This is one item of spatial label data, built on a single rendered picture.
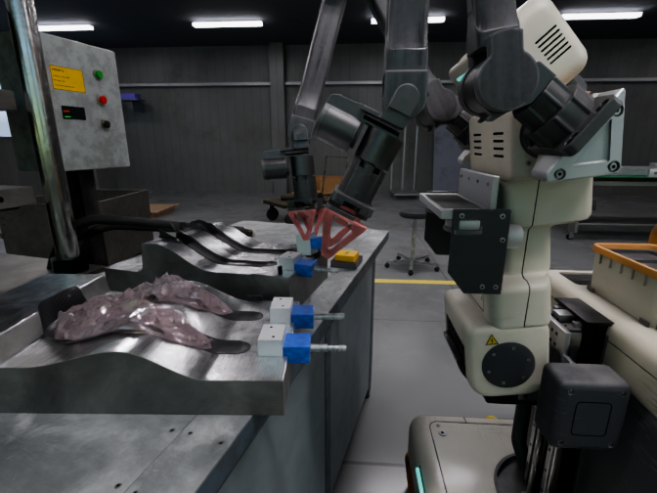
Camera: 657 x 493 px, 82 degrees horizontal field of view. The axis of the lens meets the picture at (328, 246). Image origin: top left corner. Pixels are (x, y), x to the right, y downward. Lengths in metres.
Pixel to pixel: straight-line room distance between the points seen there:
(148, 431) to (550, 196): 0.75
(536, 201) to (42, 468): 0.84
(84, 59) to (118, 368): 1.19
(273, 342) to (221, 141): 9.02
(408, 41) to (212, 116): 9.08
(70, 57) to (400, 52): 1.19
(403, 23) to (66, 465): 0.68
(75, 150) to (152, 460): 1.15
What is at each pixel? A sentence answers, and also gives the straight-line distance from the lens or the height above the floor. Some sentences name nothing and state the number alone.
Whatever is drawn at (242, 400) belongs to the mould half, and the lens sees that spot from 0.56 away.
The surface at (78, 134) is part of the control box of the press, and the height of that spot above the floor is 1.18.
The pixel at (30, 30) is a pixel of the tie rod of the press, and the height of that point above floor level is 1.43.
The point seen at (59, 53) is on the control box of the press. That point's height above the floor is 1.42.
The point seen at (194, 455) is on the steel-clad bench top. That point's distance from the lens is 0.54.
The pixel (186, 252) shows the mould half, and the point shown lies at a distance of 0.93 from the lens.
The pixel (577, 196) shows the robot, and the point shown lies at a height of 1.06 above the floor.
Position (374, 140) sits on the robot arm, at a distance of 0.56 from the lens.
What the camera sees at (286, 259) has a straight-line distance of 0.82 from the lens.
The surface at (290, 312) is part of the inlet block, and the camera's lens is 0.67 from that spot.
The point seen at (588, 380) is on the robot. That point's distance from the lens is 0.85.
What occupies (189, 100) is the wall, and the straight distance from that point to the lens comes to 9.81.
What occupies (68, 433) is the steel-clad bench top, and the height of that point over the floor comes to 0.80.
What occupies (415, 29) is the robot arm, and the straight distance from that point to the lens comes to 0.59.
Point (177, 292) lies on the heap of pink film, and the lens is 0.70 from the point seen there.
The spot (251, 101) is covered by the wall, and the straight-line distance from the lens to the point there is 9.33.
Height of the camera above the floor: 1.16
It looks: 15 degrees down
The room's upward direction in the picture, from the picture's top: straight up
